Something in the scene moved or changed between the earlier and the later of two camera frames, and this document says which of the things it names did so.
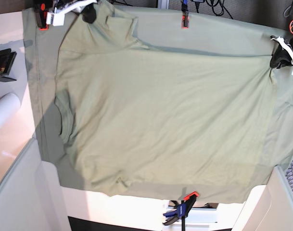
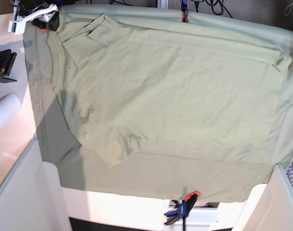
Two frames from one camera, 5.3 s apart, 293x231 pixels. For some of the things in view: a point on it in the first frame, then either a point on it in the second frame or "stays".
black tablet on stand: (2, 61) stays
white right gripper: (89, 15) -> (40, 17)
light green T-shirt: (135, 120) stays
